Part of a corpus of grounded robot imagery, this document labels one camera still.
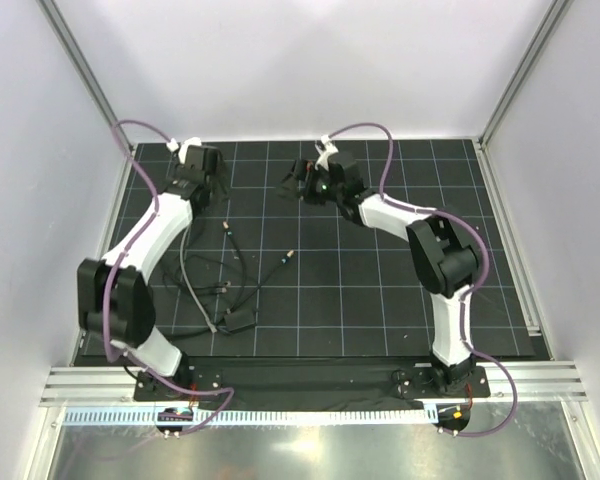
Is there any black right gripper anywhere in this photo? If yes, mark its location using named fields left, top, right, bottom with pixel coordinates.
left=272, top=158, right=343, bottom=206

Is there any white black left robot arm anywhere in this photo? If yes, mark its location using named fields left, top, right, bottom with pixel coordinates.
left=77, top=138, right=228, bottom=400

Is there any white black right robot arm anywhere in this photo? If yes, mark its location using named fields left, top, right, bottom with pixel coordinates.
left=278, top=152, right=483, bottom=396

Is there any black grid mat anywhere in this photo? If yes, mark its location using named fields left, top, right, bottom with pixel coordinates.
left=150, top=139, right=548, bottom=360

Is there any small black adapter box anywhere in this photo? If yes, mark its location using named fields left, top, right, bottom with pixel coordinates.
left=224, top=309, right=257, bottom=334

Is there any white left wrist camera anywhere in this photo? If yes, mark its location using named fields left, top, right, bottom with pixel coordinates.
left=166, top=138, right=189, bottom=164

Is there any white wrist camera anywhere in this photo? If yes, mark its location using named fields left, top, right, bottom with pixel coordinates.
left=314, top=135, right=338, bottom=171
left=166, top=138, right=189, bottom=164

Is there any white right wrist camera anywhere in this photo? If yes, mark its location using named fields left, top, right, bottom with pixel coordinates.
left=314, top=135, right=338, bottom=171

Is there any black cable bundle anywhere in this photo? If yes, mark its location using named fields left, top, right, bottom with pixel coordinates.
left=159, top=219, right=261, bottom=341

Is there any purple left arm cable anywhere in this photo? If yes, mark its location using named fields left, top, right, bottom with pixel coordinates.
left=102, top=119, right=236, bottom=434

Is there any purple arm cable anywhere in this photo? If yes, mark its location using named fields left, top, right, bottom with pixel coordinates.
left=329, top=122, right=519, bottom=439
left=102, top=119, right=236, bottom=434

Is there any grey ethernet cable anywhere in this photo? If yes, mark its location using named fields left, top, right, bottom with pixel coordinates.
left=178, top=222, right=220, bottom=335

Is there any left aluminium corner post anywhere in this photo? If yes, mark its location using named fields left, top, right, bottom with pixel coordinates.
left=36, top=0, right=133, bottom=150

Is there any aluminium corner post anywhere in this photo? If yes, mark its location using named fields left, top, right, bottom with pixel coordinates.
left=36, top=0, right=133, bottom=150
left=478, top=0, right=573, bottom=150

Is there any white slotted cable duct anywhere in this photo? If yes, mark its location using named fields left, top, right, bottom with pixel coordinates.
left=62, top=405, right=438, bottom=428

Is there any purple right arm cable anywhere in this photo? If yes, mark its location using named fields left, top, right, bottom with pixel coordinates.
left=329, top=122, right=519, bottom=439

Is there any aluminium front frame rail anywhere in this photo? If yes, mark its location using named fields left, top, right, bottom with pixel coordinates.
left=40, top=358, right=587, bottom=411

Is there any right aluminium corner post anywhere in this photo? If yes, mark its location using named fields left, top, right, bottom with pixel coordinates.
left=478, top=0, right=573, bottom=150

